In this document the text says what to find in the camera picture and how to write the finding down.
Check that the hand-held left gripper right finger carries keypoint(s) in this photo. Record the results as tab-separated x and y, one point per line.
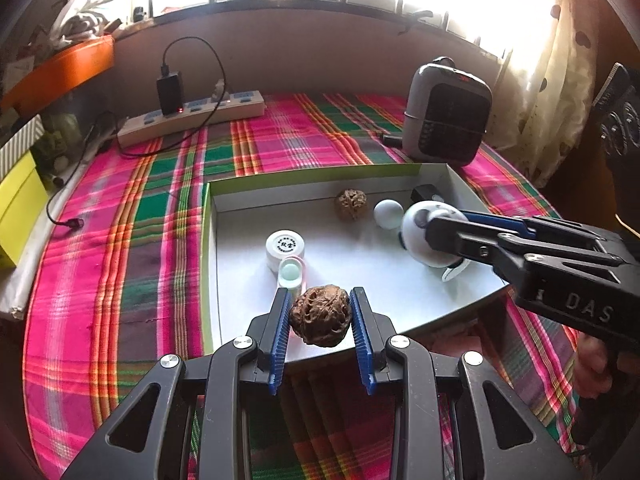
361	340

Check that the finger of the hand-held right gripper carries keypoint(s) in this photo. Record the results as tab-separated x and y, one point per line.
495	221
460	240

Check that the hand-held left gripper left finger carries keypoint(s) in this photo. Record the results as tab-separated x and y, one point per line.
280	330

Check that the brown walnut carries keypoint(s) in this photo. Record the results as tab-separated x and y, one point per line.
351	204
317	315

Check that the white round figurine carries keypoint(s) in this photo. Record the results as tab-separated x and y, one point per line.
415	230

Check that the shallow cardboard box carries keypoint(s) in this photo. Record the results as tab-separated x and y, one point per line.
360	265

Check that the white ball toy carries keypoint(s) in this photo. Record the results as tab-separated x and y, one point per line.
389	212

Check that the person's right hand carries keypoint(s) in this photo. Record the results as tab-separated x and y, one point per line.
592	362

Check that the small white jar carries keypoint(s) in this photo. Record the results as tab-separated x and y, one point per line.
285	247

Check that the grey space heater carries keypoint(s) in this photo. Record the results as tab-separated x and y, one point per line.
440	120

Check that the cream dotted curtain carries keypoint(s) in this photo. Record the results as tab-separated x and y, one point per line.
555	85

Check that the pink green plaid tablecloth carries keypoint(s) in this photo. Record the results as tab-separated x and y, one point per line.
125	285

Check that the beige power strip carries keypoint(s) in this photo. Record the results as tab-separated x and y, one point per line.
240	107

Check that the black charger adapter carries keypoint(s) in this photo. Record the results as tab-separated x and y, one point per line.
169	92

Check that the yellow cardboard box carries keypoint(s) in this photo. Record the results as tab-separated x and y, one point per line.
17	210

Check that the striped cardboard box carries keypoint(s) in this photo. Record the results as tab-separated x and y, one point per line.
20	142

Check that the orange tray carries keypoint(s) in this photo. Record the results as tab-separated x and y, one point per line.
65	65

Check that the white plastic bag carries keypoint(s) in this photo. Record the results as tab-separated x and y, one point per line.
80	20

